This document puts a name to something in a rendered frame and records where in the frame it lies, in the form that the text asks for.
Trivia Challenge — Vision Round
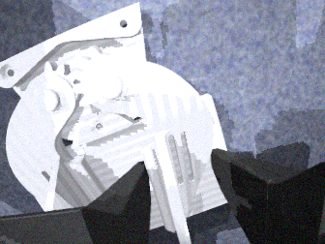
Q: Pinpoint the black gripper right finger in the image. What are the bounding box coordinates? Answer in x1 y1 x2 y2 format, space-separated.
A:
210 148 325 244

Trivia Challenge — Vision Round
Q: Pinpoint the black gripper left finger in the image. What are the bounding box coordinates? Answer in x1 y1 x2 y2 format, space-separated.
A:
0 161 151 244

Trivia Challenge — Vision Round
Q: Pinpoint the white curved plate with holes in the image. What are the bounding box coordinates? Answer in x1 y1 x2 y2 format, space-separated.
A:
0 2 146 146

